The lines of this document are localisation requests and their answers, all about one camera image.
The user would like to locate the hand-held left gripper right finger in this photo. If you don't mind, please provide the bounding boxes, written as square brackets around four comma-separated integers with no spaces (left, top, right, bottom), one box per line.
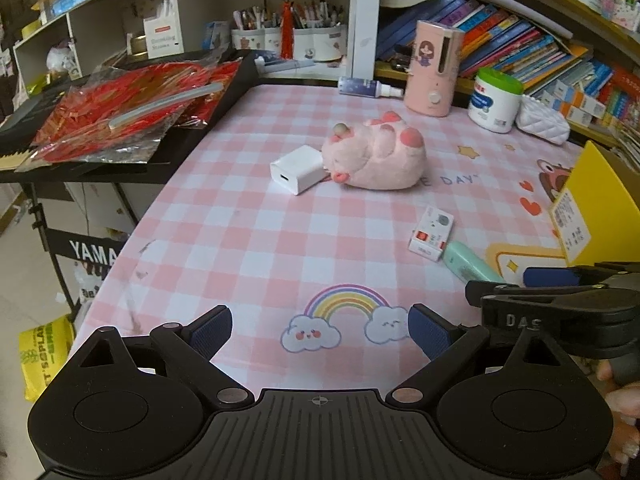
[385,302,597,409]

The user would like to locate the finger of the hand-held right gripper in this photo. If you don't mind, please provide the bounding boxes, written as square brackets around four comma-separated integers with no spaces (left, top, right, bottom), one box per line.
[522,261,640,289]
[465,280,526,307]

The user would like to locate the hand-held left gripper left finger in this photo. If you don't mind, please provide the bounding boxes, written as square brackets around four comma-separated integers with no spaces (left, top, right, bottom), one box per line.
[74,304,256,409]

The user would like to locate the mint green tube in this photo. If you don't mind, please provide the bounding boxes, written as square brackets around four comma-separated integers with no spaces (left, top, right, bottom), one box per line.
[442,240,507,284]

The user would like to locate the yellow cardboard box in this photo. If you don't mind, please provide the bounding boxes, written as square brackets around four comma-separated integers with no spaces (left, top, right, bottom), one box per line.
[549,140,640,267]

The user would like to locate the person's right hand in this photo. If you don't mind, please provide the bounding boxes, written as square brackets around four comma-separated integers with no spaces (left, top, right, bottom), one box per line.
[595,361,640,476]

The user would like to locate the small white carton red label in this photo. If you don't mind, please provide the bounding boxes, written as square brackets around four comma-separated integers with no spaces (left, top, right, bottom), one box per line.
[407,206,455,262]

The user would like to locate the pink checkered tablecloth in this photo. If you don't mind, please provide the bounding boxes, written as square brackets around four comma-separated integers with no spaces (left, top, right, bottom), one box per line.
[80,82,640,392]

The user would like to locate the black keyboard stand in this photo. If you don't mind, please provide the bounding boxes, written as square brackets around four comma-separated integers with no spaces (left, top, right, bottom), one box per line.
[30,182,132,322]

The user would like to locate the stack of papers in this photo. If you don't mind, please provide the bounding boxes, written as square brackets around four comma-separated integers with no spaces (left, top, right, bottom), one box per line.
[607,119,640,172]

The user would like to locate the white quilted pouch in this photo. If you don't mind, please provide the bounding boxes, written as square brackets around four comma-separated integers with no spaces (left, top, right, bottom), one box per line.
[515,94,571,145]

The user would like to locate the yellow plastic bag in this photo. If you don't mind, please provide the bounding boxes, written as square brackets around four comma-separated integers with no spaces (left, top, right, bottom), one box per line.
[19,314,76,404]

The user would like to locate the pink plush pig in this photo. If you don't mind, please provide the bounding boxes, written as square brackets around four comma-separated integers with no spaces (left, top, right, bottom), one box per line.
[321,112,427,191]

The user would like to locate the pile of small cartons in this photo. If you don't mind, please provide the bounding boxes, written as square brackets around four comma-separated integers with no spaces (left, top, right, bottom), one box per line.
[542,76,609,129]

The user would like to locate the white jar green lid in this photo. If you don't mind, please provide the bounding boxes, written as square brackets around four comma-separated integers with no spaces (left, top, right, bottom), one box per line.
[467,67,524,134]

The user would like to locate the white charger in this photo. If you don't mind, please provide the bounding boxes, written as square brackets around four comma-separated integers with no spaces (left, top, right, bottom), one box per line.
[270,145,326,196]

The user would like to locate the red boxed book set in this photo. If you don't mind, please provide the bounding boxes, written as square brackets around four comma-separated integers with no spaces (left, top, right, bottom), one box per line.
[595,67,640,122]

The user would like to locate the pink humidifier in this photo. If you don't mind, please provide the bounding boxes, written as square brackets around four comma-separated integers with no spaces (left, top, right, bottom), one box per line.
[404,20,463,119]

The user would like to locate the translucent white tube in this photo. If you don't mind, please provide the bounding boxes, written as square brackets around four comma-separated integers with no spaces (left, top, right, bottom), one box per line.
[109,82,223,131]

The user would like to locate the red decoration packets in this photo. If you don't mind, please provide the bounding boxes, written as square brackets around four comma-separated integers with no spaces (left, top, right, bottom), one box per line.
[30,60,241,165]

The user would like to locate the row of colourful books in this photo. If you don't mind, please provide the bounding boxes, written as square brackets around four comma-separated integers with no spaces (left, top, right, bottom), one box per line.
[375,0,597,97]

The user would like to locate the blue spray bottle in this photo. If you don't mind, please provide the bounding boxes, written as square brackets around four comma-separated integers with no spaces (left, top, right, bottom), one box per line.
[338,76,404,100]

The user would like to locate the white blue tube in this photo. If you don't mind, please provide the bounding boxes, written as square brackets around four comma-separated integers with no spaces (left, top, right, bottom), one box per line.
[254,54,317,74]

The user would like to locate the black keyboard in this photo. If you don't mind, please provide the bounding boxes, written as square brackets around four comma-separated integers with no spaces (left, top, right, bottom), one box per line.
[0,50,261,184]

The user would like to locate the blue white small box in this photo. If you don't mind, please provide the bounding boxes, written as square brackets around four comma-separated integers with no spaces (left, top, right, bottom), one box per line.
[202,21,231,51]

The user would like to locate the white straw box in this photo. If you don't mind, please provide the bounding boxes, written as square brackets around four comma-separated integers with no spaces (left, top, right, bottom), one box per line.
[143,14,185,57]

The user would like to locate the white bookshelf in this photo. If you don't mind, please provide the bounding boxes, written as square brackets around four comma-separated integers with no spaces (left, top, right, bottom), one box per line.
[0,0,640,161]

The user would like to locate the large white pen holder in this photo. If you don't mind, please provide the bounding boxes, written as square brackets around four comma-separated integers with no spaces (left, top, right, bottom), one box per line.
[292,24,348,62]

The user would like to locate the white plastic bag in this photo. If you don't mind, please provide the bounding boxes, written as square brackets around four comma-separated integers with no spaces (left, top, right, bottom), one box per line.
[47,42,83,81]

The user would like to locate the red tassel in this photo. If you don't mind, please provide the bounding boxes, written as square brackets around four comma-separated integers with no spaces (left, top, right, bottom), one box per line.
[279,0,297,61]

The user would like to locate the blue tissue packs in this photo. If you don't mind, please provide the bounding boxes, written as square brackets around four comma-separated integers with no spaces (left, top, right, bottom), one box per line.
[45,0,94,19]

